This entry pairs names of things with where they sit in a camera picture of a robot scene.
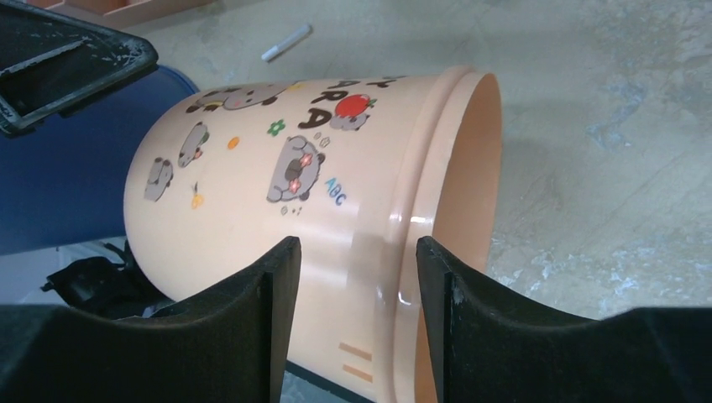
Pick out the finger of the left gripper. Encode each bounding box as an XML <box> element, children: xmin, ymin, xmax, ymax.
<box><xmin>1</xmin><ymin>1</ymin><xmax>158</xmax><ymax>137</ymax></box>

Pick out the small grey pen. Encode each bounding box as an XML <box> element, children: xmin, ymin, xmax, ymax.
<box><xmin>260</xmin><ymin>24</ymin><xmax>312</xmax><ymax>63</ymax></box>

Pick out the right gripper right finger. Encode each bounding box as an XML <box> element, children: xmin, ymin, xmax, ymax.
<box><xmin>416</xmin><ymin>237</ymin><xmax>711</xmax><ymax>402</ymax></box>

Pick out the orange plastic file organizer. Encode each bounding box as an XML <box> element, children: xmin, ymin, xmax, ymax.
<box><xmin>26</xmin><ymin>0</ymin><xmax>212</xmax><ymax>29</ymax></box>

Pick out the large blue plastic bucket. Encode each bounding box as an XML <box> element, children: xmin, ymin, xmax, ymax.
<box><xmin>1</xmin><ymin>65</ymin><xmax>199</xmax><ymax>255</ymax></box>

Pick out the orange plastic bucket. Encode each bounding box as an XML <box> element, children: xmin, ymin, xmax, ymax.
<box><xmin>123</xmin><ymin>66</ymin><xmax>502</xmax><ymax>402</ymax></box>

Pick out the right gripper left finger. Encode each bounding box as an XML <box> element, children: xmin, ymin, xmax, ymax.
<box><xmin>1</xmin><ymin>236</ymin><xmax>301</xmax><ymax>402</ymax></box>

